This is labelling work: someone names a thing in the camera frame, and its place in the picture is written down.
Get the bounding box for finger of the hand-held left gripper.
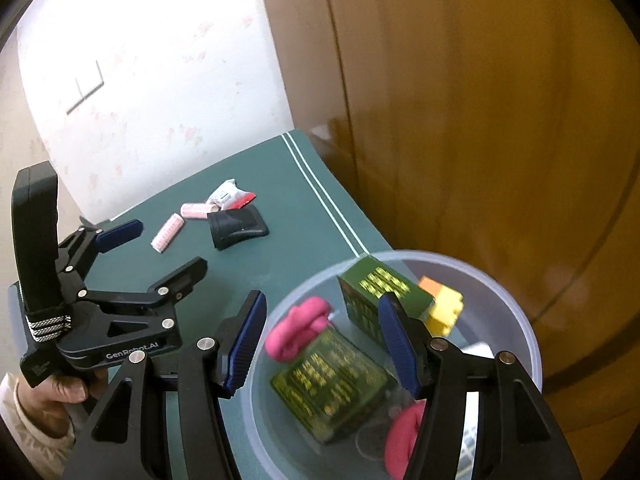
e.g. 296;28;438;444
75;256;208;311
57;216;146;283

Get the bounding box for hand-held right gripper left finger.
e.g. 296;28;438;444
60;290;268;480

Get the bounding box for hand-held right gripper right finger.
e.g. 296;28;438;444
377;292;576;480

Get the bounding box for pink hair roller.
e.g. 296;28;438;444
180;201;219;220
150;213;185;254

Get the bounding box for pink hand grip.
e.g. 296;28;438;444
264;296;427;479

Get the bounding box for orange and yellow box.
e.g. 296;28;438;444
417;275;465;337

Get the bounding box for green box with yellow label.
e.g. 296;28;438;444
337;255;436;352

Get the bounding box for large dark green box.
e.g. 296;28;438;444
270;325;397;446

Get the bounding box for clear plastic basin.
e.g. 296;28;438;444
239;250;544;480

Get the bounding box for person's left forearm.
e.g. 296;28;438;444
0;372;77;477

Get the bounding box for person's left hand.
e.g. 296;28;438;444
30;364;110;407

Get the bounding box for black plastic cup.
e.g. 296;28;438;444
206;207;270;250

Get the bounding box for white and red packet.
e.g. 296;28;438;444
206;178;257;211

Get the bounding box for green textured mat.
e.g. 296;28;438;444
7;129;369;480

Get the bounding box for brown wooden wardrobe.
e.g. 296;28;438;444
254;0;640;433

